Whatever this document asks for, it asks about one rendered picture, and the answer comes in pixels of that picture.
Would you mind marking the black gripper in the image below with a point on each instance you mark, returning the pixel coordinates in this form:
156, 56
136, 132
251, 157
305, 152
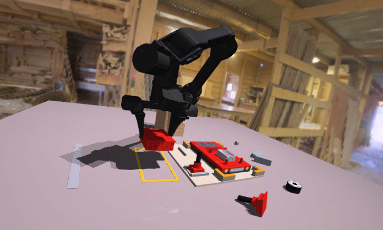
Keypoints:
136, 106

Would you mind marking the black toy tyre with white hub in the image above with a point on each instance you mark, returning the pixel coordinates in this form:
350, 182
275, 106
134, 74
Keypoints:
293, 186

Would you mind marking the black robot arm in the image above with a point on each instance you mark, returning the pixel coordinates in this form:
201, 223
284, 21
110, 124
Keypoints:
181, 47

